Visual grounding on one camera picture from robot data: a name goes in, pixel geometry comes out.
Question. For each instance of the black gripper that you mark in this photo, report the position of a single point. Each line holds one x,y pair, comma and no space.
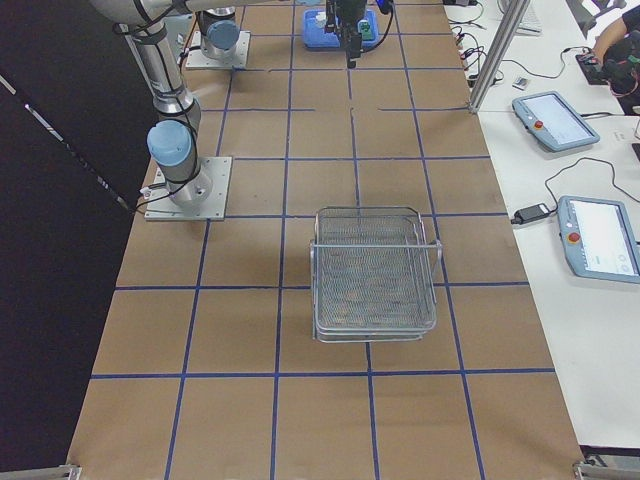
348,14

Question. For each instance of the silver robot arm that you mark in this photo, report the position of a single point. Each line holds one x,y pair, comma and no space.
219,32
143,23

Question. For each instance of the green terminal block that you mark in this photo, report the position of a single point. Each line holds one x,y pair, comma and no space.
365,30

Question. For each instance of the far teach pendant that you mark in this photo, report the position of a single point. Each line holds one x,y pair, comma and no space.
553,122

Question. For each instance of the teach pendant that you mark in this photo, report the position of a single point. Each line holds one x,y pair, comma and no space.
553,122
598,239

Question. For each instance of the black power adapter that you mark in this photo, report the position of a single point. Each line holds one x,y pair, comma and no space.
530,214

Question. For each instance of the person at desk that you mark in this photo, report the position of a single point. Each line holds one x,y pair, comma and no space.
617,49

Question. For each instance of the near teach pendant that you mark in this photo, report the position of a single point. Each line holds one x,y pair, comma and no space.
598,239

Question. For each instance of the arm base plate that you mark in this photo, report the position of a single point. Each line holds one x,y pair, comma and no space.
214,58
203,198

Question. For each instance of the aluminium frame post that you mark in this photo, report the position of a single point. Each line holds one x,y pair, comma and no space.
496,52

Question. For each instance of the wire mesh shelf rack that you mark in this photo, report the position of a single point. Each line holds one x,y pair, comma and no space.
372,273

